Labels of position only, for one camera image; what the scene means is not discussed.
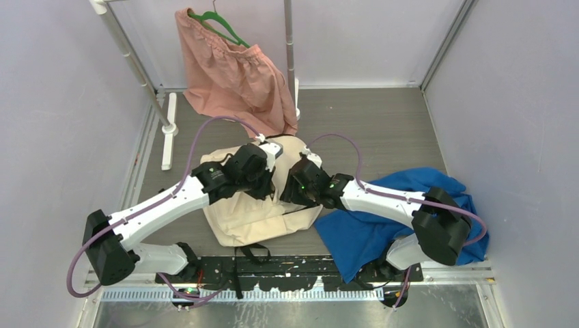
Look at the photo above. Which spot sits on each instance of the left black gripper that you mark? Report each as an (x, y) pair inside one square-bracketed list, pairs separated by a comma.
[(265, 188)]

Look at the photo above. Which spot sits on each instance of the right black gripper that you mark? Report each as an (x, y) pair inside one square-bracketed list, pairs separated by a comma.
[(290, 193)]

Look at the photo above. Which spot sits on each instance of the beige canvas backpack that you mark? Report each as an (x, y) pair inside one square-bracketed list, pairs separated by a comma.
[(243, 222)]

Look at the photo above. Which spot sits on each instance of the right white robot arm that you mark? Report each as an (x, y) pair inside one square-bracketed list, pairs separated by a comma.
[(440, 228)]

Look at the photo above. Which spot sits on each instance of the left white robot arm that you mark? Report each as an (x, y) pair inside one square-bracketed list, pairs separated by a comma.
[(114, 243)]

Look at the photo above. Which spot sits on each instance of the blue cloth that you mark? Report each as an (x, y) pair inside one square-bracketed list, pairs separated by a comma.
[(356, 238)]

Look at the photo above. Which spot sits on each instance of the pink cloth garment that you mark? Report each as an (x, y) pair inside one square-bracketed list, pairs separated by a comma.
[(227, 79)]

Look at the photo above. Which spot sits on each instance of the white clothes rack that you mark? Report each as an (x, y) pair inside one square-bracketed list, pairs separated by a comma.
[(170, 129)]

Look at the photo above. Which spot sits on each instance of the green clothes hanger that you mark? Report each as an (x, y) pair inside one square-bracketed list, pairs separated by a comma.
[(207, 17)]

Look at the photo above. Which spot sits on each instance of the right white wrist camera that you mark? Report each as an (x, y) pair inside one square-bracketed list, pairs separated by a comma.
[(311, 156)]

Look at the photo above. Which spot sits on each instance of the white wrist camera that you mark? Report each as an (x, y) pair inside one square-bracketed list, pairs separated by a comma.
[(311, 156), (272, 150)]

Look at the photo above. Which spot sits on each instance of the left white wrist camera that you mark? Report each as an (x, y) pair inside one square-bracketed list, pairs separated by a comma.
[(272, 150)]

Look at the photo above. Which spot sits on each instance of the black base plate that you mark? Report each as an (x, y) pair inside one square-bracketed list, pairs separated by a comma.
[(285, 273)]

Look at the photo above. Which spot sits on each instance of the white slotted cable duct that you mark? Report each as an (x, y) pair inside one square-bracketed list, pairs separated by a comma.
[(317, 293)]

